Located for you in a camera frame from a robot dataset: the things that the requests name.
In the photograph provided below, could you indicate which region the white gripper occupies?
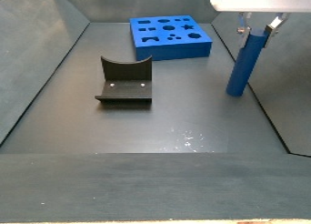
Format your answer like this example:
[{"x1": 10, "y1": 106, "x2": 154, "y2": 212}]
[{"x1": 209, "y1": 0, "x2": 311, "y2": 47}]

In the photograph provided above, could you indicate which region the blue round cylinder peg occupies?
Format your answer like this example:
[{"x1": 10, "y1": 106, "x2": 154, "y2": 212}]
[{"x1": 225, "y1": 29, "x2": 266, "y2": 97}]

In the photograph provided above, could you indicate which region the blue foam shape board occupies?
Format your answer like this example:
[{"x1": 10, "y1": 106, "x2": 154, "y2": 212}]
[{"x1": 129, "y1": 15, "x2": 212, "y2": 61}]

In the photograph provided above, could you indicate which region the black curved cradle stand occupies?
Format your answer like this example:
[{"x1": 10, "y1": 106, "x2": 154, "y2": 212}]
[{"x1": 94, "y1": 57, "x2": 152, "y2": 102}]

